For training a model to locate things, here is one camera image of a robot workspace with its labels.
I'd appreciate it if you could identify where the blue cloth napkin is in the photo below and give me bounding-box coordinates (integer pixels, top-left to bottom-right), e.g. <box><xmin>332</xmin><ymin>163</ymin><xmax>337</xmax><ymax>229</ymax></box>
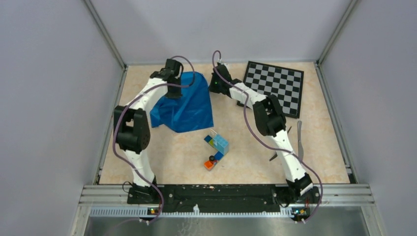
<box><xmin>150</xmin><ymin>71</ymin><xmax>214</xmax><ymax>133</ymax></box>

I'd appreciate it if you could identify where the colourful toy brick assembly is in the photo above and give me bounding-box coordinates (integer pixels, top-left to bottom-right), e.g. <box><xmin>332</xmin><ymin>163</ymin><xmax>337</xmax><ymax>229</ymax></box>
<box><xmin>204</xmin><ymin>129</ymin><xmax>229</xmax><ymax>171</ymax></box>

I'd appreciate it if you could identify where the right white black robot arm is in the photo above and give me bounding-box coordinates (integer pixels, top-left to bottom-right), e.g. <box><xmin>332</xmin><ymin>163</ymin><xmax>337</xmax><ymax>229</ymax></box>
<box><xmin>209</xmin><ymin>62</ymin><xmax>313</xmax><ymax>203</ymax></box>

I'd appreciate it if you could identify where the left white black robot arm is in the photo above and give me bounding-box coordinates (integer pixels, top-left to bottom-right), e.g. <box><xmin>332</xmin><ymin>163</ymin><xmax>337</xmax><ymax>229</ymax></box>
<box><xmin>112</xmin><ymin>59</ymin><xmax>183</xmax><ymax>203</ymax></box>

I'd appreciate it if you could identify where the black white checkerboard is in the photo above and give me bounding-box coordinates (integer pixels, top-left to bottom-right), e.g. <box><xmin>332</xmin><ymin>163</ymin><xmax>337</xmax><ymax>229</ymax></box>
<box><xmin>243</xmin><ymin>61</ymin><xmax>304</xmax><ymax>118</ymax></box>

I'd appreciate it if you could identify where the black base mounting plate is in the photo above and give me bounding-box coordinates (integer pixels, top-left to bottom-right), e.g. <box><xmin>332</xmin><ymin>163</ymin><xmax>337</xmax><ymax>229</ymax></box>
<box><xmin>127</xmin><ymin>184</ymin><xmax>320</xmax><ymax>213</ymax></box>

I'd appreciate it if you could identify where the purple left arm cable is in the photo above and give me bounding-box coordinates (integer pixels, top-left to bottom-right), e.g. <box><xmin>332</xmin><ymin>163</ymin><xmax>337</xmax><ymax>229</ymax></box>
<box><xmin>112</xmin><ymin>55</ymin><xmax>196</xmax><ymax>225</ymax></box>

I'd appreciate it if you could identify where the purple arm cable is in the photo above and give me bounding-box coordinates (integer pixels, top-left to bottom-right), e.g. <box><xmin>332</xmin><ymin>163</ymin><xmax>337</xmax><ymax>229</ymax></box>
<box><xmin>112</xmin><ymin>55</ymin><xmax>196</xmax><ymax>225</ymax></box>
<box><xmin>211</xmin><ymin>50</ymin><xmax>324</xmax><ymax>225</ymax></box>

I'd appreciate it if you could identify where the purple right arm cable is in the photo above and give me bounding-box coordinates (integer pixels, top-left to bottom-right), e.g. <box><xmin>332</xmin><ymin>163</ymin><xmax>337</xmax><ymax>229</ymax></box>
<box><xmin>211</xmin><ymin>50</ymin><xmax>324</xmax><ymax>225</ymax></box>

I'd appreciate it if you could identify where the aluminium frame rail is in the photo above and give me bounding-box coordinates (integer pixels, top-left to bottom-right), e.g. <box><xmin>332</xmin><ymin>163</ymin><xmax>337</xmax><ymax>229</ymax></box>
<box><xmin>71</xmin><ymin>184</ymin><xmax>387</xmax><ymax>236</ymax></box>

